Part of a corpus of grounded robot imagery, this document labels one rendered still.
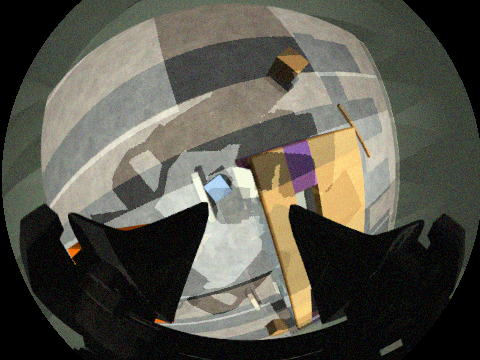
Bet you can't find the thin brown stick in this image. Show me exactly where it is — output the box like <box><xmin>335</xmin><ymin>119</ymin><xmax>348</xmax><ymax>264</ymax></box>
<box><xmin>337</xmin><ymin>104</ymin><xmax>371</xmax><ymax>157</ymax></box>

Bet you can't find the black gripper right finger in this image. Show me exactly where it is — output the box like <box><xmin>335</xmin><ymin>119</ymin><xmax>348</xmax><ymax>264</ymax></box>
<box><xmin>289</xmin><ymin>204</ymin><xmax>424</xmax><ymax>324</ymax></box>

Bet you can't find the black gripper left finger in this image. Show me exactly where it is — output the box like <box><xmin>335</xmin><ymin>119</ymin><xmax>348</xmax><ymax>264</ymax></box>
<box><xmin>68</xmin><ymin>203</ymin><xmax>209</xmax><ymax>324</ymax></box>

